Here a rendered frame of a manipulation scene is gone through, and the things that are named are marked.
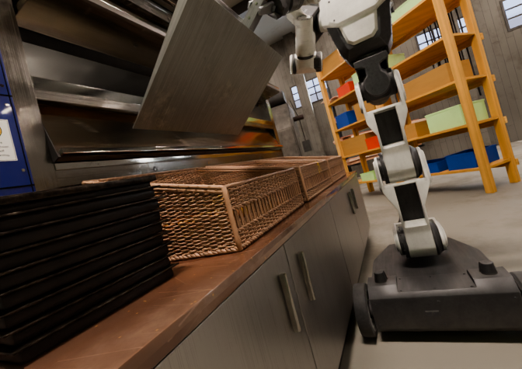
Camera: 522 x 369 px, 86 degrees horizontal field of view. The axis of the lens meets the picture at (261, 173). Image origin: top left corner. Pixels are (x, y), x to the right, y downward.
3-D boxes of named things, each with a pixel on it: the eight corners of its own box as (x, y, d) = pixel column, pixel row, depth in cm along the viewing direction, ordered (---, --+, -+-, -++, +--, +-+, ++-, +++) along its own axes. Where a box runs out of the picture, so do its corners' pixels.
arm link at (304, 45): (290, 29, 101) (294, 80, 113) (319, 26, 99) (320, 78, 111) (291, 21, 108) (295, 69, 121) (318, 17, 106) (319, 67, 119)
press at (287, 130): (315, 199, 574) (283, 81, 578) (267, 209, 630) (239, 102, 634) (331, 189, 689) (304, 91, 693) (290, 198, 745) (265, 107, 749)
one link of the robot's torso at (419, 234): (398, 250, 135) (371, 156, 131) (445, 245, 126) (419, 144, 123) (401, 266, 121) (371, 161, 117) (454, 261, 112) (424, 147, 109)
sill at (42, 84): (22, 95, 82) (19, 83, 82) (266, 127, 244) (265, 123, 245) (33, 88, 79) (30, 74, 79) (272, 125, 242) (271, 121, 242)
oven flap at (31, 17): (43, -23, 74) (8, 24, 82) (280, 92, 235) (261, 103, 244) (40, -30, 74) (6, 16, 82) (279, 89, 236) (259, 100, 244)
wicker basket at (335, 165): (264, 199, 189) (253, 160, 189) (290, 187, 240) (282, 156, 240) (334, 183, 168) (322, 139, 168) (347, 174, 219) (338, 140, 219)
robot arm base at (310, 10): (297, 50, 136) (302, 33, 140) (323, 47, 131) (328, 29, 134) (288, 24, 124) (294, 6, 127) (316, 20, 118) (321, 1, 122)
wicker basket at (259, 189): (99, 273, 80) (75, 181, 81) (210, 224, 132) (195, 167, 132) (242, 252, 61) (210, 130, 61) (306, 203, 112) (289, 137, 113)
